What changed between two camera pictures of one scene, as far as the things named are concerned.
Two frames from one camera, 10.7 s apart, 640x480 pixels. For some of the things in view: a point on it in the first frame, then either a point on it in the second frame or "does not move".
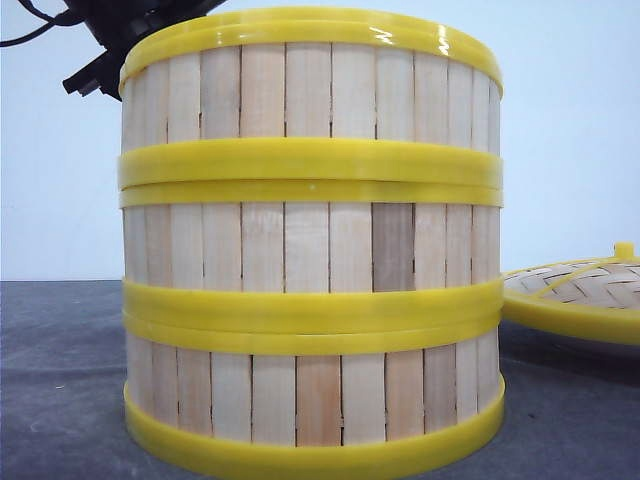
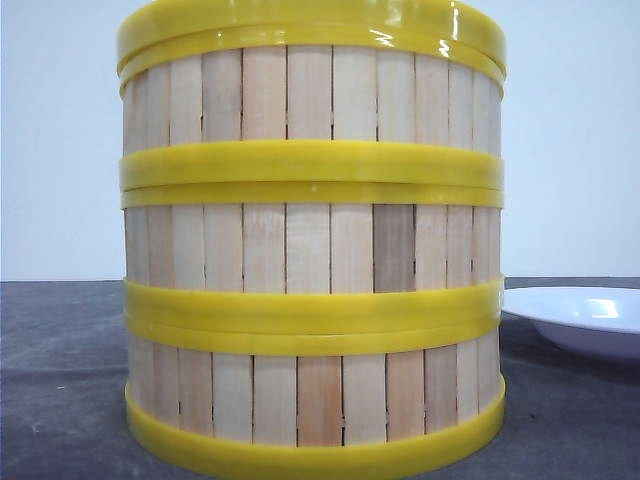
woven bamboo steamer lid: [598, 296] to [175, 18]
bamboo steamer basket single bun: [312, 95] does not move
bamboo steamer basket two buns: [311, 395] does not move
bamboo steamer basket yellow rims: [312, 250] does not move
